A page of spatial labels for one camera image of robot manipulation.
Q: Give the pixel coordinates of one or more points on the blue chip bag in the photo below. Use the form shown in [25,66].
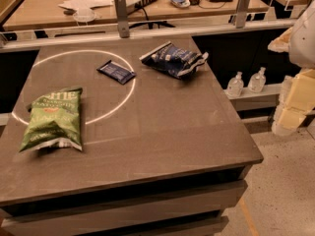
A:
[177,62]

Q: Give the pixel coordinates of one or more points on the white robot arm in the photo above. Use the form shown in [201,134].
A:
[299,41]

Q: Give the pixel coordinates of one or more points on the green chip bag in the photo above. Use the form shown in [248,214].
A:
[55,121]

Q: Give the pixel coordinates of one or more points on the right clear sanitizer bottle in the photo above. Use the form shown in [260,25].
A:
[257,81]

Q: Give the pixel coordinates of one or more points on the clear sanitizer bottle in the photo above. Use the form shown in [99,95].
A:
[257,81]
[235,86]

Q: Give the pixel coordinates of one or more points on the left clear sanitizer bottle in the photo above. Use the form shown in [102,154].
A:
[235,86]

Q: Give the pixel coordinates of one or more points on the blue white face mask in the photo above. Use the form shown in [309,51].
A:
[180,3]

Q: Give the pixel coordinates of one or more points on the dark blue snack bar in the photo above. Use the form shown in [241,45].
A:
[116,72]

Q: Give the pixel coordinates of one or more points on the grey power strip box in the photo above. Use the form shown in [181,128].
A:
[135,5]

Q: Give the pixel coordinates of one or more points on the grey drawer cabinet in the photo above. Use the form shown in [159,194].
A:
[183,206]

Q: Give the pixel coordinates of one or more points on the round clear lid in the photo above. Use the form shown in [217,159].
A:
[84,15]

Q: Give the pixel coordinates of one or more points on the white papers on desk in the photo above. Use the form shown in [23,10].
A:
[78,4]

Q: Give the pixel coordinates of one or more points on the wooden back desk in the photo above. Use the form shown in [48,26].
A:
[46,14]

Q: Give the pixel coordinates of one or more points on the right grey metal post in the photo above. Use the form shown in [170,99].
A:
[241,13]

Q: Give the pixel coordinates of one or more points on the grey metal post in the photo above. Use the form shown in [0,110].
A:
[241,13]
[122,19]

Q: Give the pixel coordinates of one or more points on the left grey metal post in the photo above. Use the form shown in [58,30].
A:
[122,19]

